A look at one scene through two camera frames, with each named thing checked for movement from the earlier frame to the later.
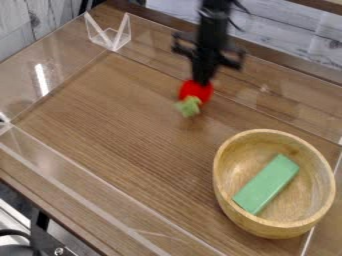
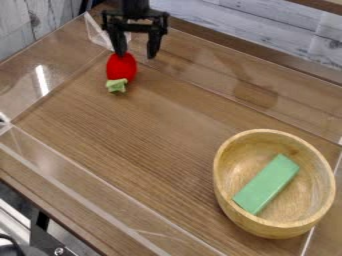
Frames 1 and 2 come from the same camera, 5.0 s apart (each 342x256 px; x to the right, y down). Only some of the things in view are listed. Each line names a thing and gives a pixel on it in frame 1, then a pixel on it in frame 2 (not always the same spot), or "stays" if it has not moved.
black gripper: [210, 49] to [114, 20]
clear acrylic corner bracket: [110, 38] stays
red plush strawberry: [194, 94] to [121, 70]
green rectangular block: [261, 190] stays
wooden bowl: [273, 183] stays
